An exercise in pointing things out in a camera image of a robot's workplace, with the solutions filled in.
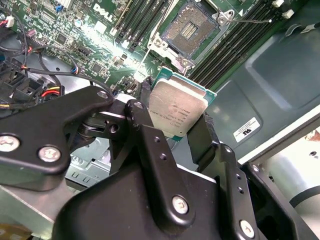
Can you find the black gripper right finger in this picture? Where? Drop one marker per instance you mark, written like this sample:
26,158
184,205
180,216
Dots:
232,190

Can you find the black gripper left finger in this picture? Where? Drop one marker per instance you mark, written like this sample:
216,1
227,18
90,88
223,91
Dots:
37,125

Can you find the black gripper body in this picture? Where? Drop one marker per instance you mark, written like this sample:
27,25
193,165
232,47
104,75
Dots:
112,212

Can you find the silver topped CPU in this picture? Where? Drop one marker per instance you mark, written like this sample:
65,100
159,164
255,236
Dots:
177,107

